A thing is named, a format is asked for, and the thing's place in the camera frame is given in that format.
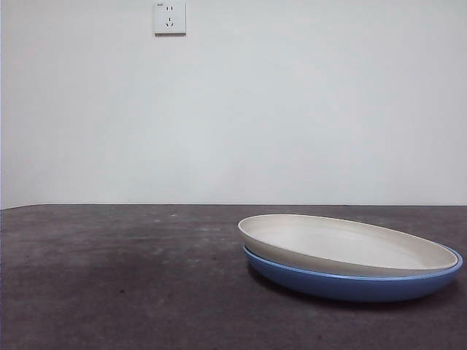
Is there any white round plate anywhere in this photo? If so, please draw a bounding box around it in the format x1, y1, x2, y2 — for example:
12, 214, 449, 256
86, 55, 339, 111
237, 214, 459, 277

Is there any blue round plate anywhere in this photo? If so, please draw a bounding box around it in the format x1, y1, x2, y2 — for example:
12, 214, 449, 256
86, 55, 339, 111
242, 244, 463, 303

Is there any white wall socket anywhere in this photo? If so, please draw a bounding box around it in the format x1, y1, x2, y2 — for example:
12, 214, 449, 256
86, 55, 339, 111
153, 1, 187, 36

